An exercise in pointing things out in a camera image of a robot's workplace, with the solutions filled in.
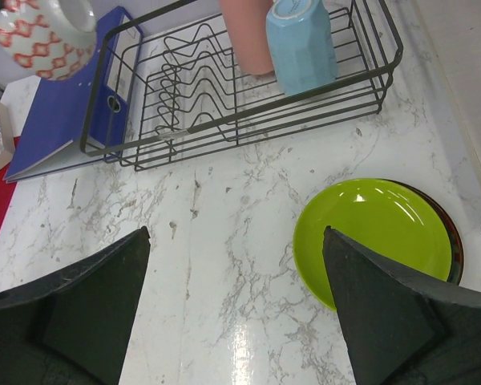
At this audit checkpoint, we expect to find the green plate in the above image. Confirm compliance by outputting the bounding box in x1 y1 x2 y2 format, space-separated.
293 178 452 310

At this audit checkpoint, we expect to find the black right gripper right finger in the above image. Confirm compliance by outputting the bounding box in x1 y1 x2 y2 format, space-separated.
323 227 481 384

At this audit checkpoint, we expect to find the red floral plate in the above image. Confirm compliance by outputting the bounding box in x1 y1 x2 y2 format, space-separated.
446 225 464 285

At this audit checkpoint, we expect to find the black plate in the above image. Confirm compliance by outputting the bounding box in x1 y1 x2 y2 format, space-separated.
392 180 460 285

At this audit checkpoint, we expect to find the light blue cup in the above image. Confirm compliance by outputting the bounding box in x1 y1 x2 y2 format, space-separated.
266 0 338 95

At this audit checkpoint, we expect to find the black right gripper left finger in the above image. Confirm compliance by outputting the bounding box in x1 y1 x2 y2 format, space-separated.
0 227 150 384

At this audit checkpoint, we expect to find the blue patterned bowl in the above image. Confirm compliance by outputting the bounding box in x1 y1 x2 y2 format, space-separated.
0 0 97 81

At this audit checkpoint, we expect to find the pink cup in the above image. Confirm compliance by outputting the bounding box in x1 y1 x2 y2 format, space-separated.
219 0 273 75

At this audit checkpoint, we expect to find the blue ring binder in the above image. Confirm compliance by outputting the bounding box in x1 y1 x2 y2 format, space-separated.
5 6 143 182

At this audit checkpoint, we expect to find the black wire dish rack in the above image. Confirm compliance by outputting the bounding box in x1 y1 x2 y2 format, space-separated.
79 1 403 171

